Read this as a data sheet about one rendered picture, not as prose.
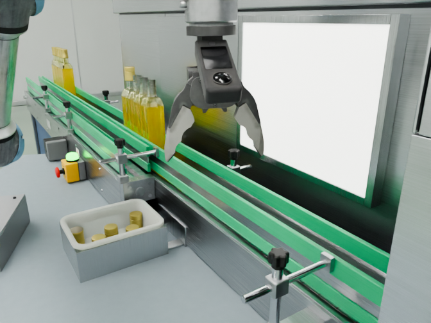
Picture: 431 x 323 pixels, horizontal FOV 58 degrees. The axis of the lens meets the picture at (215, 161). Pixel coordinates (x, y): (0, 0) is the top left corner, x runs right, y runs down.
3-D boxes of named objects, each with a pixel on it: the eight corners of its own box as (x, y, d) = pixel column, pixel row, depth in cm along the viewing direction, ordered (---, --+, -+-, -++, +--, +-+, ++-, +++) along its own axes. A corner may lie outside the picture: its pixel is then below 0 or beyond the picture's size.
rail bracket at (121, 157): (161, 175, 113) (158, 134, 109) (103, 188, 105) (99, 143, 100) (156, 172, 116) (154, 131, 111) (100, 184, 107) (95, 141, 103)
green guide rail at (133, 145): (151, 171, 116) (149, 145, 113) (147, 172, 116) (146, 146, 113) (41, 88, 255) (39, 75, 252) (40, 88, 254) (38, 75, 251)
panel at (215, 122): (380, 205, 74) (411, 13, 62) (370, 209, 73) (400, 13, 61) (169, 113, 145) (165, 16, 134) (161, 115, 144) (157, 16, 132)
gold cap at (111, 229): (107, 246, 99) (106, 231, 97) (103, 240, 102) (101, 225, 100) (120, 242, 101) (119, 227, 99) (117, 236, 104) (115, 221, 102)
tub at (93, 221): (169, 252, 99) (167, 222, 96) (79, 282, 88) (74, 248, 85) (142, 223, 113) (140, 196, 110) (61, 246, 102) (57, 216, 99)
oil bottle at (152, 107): (167, 163, 124) (163, 96, 117) (151, 166, 122) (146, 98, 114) (160, 157, 129) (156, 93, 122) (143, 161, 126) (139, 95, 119)
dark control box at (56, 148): (69, 159, 166) (67, 140, 163) (49, 162, 162) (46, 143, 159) (65, 154, 173) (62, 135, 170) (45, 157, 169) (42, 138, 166)
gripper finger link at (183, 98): (185, 136, 60) (217, 89, 58) (186, 140, 59) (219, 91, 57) (160, 120, 59) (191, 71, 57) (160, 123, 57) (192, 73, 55)
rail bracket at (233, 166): (254, 197, 102) (256, 148, 97) (233, 203, 98) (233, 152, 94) (245, 191, 105) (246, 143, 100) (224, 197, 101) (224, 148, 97)
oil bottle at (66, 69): (77, 102, 213) (70, 49, 203) (66, 104, 210) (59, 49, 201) (74, 101, 218) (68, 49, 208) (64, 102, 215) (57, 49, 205)
